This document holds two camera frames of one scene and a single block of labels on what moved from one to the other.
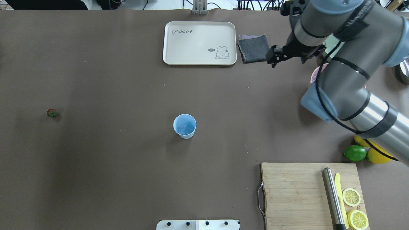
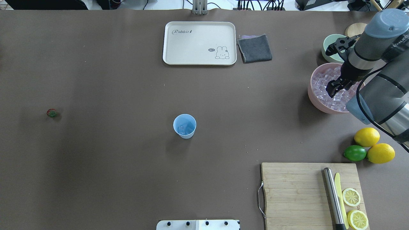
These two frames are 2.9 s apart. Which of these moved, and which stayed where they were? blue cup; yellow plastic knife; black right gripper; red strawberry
Moved: black right gripper
Stayed: yellow plastic knife; blue cup; red strawberry
